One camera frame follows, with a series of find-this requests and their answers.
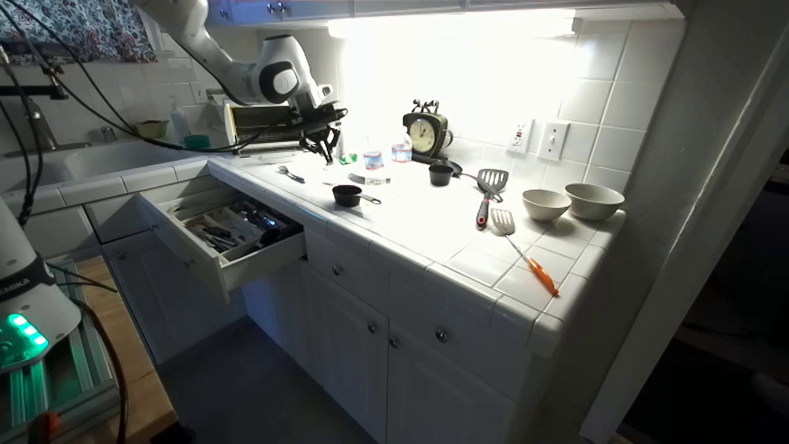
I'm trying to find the white upper cabinet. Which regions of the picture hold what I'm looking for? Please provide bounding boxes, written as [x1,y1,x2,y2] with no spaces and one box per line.
[204,0,685,28]

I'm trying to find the metal sink faucet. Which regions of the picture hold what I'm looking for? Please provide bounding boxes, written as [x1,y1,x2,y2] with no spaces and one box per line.
[21,94,58,155]

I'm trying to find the white open drawer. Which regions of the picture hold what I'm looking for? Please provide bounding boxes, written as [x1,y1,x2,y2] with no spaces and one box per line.
[135,182,309,303]

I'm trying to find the small black cup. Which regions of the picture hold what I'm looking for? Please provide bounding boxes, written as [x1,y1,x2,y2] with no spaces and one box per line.
[428,160,456,187]
[330,182,366,210]

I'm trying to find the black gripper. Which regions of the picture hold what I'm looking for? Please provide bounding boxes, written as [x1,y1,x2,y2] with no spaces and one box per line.
[299,102,350,157]

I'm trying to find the dark ornate table clock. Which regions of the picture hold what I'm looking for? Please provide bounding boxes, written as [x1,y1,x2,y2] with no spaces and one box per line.
[403,98,455,166]

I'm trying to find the clear water bottle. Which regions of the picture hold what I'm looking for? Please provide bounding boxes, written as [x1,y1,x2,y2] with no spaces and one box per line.
[389,136,414,166]

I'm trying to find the white wall switch plate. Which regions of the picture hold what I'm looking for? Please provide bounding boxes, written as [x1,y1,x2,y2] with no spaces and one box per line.
[507,118,537,157]

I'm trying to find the white sink basin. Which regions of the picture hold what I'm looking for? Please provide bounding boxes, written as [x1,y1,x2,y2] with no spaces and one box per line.
[0,146,101,192]

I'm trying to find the under cabinet light strip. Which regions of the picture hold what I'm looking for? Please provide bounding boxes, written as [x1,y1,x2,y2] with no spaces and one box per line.
[325,8,578,42]

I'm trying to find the teal slatted cart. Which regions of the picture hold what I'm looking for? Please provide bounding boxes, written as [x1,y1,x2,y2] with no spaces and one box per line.
[0,319,119,431]

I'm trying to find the floral patterned curtain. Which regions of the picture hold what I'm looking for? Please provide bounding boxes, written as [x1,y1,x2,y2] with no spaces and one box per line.
[0,0,159,66]

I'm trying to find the white wall outlet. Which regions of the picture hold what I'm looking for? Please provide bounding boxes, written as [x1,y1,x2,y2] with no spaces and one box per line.
[537,118,573,166]

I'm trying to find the toaster oven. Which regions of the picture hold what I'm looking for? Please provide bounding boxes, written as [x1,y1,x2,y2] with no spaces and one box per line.
[219,98,312,155]

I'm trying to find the white base cabinet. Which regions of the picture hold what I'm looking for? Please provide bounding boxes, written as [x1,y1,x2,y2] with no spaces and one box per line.
[106,192,550,444]

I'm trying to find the orange handled tool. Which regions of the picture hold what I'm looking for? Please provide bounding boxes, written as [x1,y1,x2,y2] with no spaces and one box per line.
[507,236,562,300]

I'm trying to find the black floor cable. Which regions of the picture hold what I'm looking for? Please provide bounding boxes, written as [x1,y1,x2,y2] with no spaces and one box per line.
[45,256,131,444]

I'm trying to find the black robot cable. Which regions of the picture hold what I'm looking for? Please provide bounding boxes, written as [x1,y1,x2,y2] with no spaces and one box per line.
[0,0,330,157]

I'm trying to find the white oval utensil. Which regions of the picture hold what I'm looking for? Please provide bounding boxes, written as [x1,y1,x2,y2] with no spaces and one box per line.
[488,205,519,240]

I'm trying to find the small beige ceramic bowl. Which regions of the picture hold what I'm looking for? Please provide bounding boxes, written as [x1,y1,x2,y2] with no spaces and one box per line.
[521,187,574,224]

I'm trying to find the red round knob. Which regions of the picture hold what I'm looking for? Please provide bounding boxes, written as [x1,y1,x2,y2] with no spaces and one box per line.
[27,409,61,444]

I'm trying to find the slotted spatula red handle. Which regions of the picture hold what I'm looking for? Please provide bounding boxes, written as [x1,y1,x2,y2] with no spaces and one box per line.
[473,166,511,234]

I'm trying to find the white cutlery organizer tray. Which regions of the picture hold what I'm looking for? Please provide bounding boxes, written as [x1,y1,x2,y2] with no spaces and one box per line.
[176,200,287,259]

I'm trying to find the black horizontal bar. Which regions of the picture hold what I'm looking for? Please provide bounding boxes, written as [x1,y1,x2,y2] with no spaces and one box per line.
[0,81,69,102]

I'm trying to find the white device green light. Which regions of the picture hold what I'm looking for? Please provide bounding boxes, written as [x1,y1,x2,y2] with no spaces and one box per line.
[0,200,84,380]

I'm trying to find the small yellow bowl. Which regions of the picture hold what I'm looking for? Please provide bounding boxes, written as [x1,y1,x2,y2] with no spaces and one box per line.
[134,118,170,140]

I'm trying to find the large beige ceramic bowl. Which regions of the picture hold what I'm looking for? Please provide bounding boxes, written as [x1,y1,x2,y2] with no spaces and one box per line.
[562,179,627,222]

